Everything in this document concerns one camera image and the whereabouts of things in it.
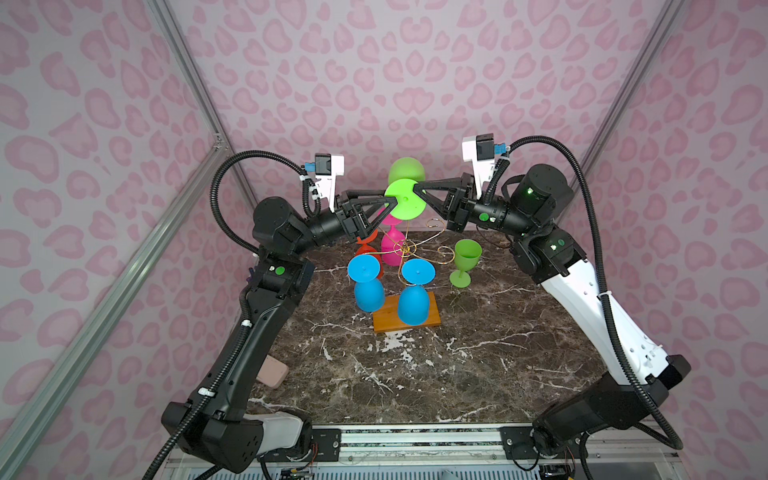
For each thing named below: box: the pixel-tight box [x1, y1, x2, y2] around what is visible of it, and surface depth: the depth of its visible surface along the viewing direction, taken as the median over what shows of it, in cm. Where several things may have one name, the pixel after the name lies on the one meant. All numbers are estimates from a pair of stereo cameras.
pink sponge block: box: [256, 354, 289, 389], surface depth 86 cm
